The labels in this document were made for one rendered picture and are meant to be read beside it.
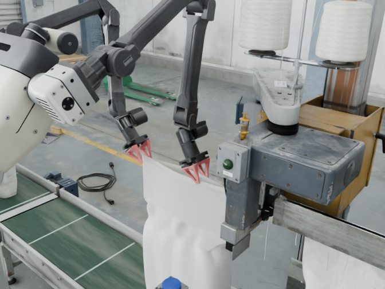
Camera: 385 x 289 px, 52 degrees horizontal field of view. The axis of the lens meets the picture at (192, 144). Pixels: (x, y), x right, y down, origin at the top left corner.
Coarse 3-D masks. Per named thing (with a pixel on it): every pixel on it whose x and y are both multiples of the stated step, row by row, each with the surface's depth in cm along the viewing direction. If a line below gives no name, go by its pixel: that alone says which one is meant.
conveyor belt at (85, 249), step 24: (24, 216) 239; (48, 216) 239; (72, 216) 240; (24, 240) 217; (48, 240) 217; (72, 240) 218; (96, 240) 219; (120, 240) 219; (72, 264) 200; (96, 264) 200; (120, 264) 201; (96, 288) 185; (120, 288) 185; (144, 288) 186
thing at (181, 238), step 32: (160, 192) 160; (192, 192) 146; (224, 192) 138; (160, 224) 158; (192, 224) 151; (160, 256) 159; (192, 256) 148; (224, 256) 147; (192, 288) 152; (224, 288) 153
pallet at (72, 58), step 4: (60, 56) 687; (64, 56) 690; (68, 56) 689; (72, 56) 689; (76, 56) 691; (80, 56) 691; (84, 56) 692; (60, 60) 653; (64, 60) 656; (68, 60) 661; (72, 60) 656; (76, 60) 658; (80, 60) 661
